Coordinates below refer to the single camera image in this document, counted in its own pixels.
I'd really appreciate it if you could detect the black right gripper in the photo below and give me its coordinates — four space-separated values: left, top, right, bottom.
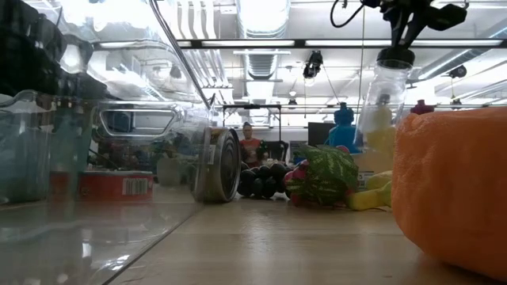
372 0 468 50

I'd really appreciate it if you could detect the clear bottle black lid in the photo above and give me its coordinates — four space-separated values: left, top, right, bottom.
354 47 416 154

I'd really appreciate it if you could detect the purple squeeze bottle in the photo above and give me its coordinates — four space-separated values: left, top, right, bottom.
410 99 436 116

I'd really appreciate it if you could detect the yellow squeeze bottle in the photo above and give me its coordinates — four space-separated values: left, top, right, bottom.
364 104 397 155

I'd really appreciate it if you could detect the blue squeeze bottle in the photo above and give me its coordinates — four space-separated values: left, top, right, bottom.
324 101 362 154

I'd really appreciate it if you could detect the orange tangerine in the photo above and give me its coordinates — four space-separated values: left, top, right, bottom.
391 106 507 283

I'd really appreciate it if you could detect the yellow banana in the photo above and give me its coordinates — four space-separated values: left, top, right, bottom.
346 170 394 211

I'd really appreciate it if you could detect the dark grape bunch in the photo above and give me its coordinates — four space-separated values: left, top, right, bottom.
236 162 293 200

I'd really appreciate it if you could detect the black monitor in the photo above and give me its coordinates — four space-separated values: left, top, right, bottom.
307 121 337 147

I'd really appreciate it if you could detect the black metal rack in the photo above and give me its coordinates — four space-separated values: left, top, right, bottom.
222 103 283 131

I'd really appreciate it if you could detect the black office chair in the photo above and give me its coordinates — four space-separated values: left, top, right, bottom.
263 140 290 164

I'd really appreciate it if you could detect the person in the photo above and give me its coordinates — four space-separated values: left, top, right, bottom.
239 121 263 169

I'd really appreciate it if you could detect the small spice jar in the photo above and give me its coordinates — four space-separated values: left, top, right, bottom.
192 126 242 204

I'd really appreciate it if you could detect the tin can red label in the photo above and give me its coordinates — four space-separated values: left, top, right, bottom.
49 169 155 203

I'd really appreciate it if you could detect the clear plastic container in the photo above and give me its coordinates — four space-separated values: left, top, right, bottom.
0 0 213 285

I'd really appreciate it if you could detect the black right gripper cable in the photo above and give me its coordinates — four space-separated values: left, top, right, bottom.
330 0 366 29

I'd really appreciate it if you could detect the black overhead camera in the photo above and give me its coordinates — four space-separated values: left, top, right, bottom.
303 50 324 80

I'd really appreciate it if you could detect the silver ventilation duct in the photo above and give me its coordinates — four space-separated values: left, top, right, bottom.
237 0 292 127

